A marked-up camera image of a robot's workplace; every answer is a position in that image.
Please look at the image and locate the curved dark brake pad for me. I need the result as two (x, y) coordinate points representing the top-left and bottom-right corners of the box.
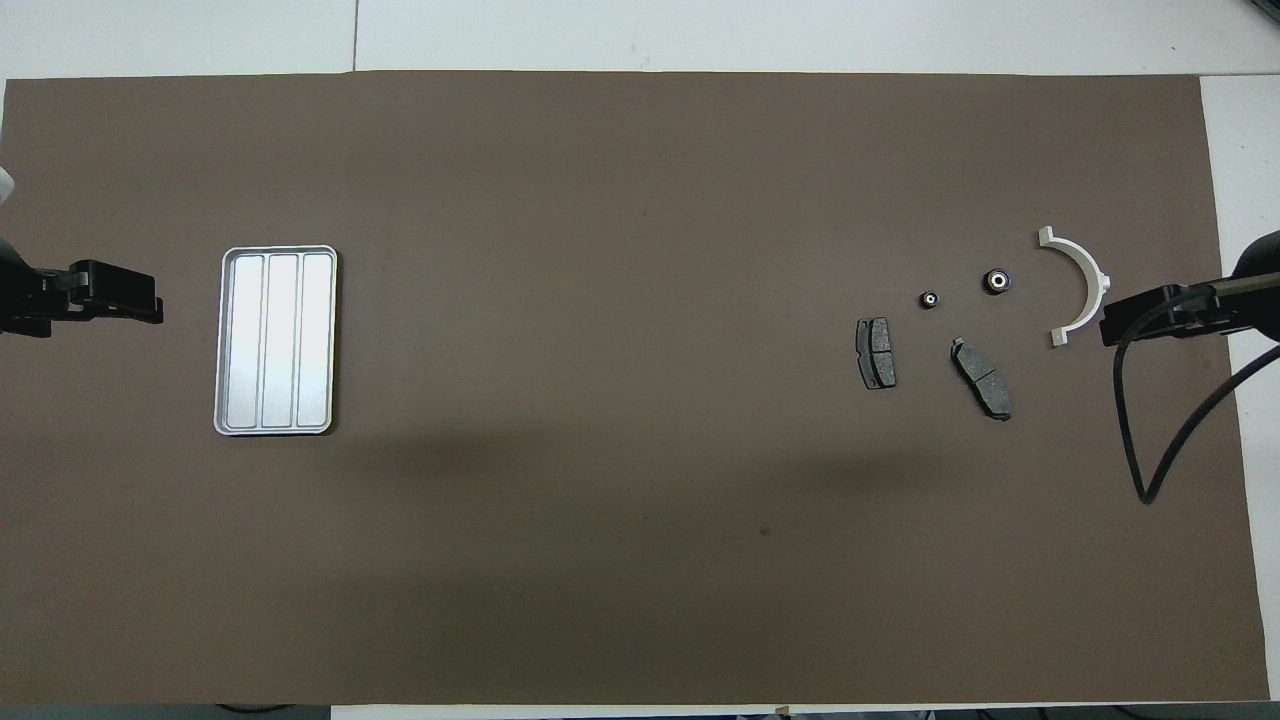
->
(949, 337), (1013, 422)

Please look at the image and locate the silver metal tray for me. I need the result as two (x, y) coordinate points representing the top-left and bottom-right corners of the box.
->
(212, 244), (339, 437)

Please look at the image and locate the brown table mat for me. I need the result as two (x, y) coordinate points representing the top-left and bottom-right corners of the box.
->
(0, 70), (1271, 707)

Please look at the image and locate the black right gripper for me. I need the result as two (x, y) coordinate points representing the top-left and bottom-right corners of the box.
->
(1100, 232), (1280, 347)

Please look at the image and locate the rectangular dark brake pad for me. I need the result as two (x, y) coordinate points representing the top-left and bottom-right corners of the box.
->
(855, 316), (898, 391)

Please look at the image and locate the white semicircular plastic bracket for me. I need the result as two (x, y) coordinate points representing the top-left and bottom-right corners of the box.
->
(1037, 226), (1113, 349)

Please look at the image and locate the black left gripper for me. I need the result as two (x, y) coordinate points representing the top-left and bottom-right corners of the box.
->
(0, 237), (165, 336)

